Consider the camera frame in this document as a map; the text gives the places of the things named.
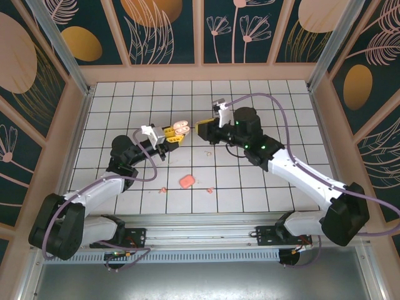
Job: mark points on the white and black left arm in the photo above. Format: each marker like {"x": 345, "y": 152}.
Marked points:
{"x": 97, "y": 190}

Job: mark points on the aluminium corner post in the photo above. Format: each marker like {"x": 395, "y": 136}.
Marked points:
{"x": 62, "y": 53}
{"x": 334, "y": 43}

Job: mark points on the pale pink charging case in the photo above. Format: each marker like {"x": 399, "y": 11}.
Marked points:
{"x": 184, "y": 128}

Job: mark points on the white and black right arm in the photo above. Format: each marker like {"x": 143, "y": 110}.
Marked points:
{"x": 300, "y": 175}

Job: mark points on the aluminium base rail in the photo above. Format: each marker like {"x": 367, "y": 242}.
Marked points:
{"x": 200, "y": 231}

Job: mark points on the coral pink earbud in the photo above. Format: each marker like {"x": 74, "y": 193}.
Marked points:
{"x": 210, "y": 189}
{"x": 162, "y": 189}

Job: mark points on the grey metal sheet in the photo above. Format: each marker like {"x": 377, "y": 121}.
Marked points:
{"x": 200, "y": 281}

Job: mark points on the coral pink charging case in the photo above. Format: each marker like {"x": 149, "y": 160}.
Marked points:
{"x": 186, "y": 182}

